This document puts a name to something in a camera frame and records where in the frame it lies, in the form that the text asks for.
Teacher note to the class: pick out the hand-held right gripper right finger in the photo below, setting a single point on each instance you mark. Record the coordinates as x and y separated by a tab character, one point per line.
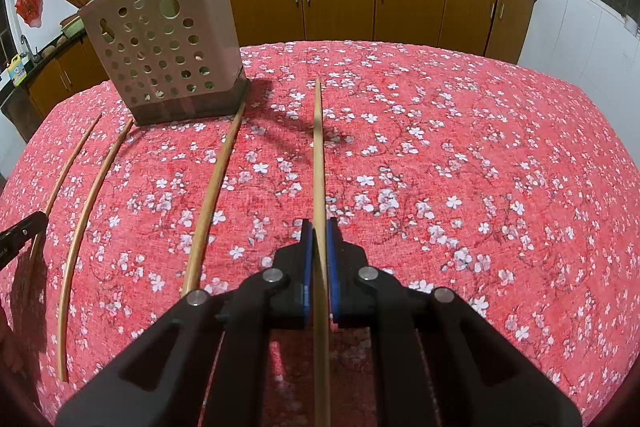
334	267

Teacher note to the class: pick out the metal faucet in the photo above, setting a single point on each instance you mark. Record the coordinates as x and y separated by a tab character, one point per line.
25	44

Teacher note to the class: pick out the red floral tablecloth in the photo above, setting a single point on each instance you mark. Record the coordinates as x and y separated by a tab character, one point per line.
450	157

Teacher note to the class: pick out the yellow detergent bottle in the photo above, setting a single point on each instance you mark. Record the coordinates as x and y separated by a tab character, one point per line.
17	69

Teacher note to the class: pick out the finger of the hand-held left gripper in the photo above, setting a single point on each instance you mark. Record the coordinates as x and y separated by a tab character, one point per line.
22	233

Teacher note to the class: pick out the green plastic basin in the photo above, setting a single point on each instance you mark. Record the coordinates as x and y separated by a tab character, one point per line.
72	27

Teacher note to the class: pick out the wooden base cabinets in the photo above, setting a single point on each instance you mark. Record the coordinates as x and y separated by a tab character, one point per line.
340	2

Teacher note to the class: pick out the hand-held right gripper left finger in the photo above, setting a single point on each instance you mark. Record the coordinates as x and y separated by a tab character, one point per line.
306	257

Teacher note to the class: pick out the hanging red plastic bag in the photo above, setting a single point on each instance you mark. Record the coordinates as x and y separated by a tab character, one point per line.
27	4

